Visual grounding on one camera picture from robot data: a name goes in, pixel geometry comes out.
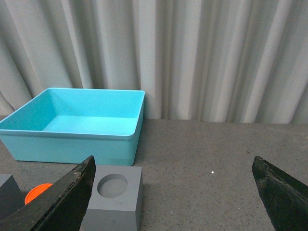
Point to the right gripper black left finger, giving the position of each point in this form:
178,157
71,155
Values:
61,207

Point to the orange cylinder marked 4680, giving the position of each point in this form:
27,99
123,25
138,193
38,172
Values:
35,192

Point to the light blue plastic box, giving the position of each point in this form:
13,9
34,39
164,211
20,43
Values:
63,125

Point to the gray block with round hole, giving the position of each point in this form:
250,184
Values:
116,200

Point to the gray block with square hole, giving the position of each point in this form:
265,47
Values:
11,197

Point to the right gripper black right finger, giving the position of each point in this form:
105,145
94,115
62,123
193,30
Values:
284,197

